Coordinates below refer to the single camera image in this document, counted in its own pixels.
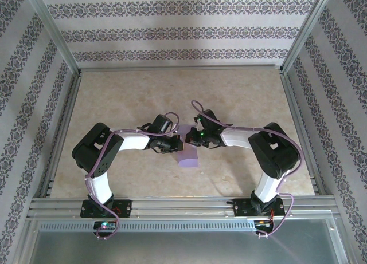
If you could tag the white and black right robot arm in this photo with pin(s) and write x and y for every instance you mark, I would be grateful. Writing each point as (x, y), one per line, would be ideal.
(238, 139)

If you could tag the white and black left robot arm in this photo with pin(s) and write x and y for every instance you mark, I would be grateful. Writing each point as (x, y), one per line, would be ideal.
(134, 141)

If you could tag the grey metal sheet panel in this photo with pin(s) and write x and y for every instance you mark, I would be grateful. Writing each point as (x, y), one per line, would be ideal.
(183, 246)

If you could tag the circuit board with green light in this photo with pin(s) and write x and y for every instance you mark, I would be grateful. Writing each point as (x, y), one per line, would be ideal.
(104, 225)

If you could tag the circuit board with yellow connector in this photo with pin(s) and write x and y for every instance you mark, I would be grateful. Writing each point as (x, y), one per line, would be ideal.
(262, 224)

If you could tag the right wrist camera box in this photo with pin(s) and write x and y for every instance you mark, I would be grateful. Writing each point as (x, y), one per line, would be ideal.
(195, 128)

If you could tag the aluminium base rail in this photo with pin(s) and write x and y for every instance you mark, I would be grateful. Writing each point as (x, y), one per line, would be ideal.
(183, 206)

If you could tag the long aluminium table rail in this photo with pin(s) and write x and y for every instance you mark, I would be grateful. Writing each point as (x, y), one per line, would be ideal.
(180, 67)

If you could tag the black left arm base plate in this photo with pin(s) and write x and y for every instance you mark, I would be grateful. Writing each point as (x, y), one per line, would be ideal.
(126, 208)

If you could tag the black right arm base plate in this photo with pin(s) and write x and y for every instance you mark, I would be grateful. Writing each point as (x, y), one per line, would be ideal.
(241, 209)

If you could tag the short aluminium table rail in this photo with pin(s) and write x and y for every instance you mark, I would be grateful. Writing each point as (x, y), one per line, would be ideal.
(300, 115)
(64, 126)

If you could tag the aluminium frame post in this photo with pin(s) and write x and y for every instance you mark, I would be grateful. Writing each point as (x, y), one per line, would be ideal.
(306, 29)
(53, 29)

